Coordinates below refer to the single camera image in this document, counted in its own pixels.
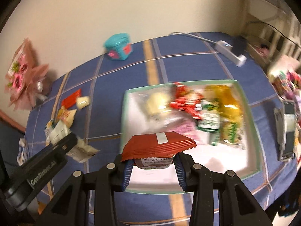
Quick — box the black power adapter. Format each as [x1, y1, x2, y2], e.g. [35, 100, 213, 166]
[231, 36, 247, 57]

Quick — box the colourful toy pile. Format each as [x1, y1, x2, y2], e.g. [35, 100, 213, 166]
[267, 55, 300, 103]

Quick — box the yellow translucent snack packet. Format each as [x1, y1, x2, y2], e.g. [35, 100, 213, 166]
[204, 85, 242, 123]

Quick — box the red white snack packet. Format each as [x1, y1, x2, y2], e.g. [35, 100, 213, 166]
[169, 82, 204, 121]

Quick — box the dark red snack packet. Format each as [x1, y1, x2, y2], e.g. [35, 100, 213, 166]
[121, 131, 196, 169]

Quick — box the white shelf unit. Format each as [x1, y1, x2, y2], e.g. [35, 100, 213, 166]
[243, 0, 300, 62]

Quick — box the teal toy box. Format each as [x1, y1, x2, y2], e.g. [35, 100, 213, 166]
[104, 33, 133, 61]

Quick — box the white tray with green rim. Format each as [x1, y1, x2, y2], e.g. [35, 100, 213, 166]
[120, 80, 261, 194]

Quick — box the pink flower bouquet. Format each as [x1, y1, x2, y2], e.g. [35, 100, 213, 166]
[5, 38, 52, 111]

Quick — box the white power strip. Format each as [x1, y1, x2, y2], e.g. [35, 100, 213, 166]
[214, 40, 247, 67]

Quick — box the green white snack packet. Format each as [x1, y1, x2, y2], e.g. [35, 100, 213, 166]
[196, 98, 244, 148]

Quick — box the pink fruit snack packet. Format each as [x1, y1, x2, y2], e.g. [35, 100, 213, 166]
[172, 119, 204, 145]

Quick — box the smartphone on stand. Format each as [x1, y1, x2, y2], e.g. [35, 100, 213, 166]
[274, 100, 297, 162]

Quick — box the red patterned snack packet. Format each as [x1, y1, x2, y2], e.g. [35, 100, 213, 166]
[61, 89, 82, 109]

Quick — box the cream orange snack packet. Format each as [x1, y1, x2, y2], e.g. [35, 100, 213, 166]
[57, 106, 77, 128]

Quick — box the blue plaid tablecloth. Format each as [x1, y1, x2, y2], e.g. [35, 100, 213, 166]
[24, 31, 298, 226]

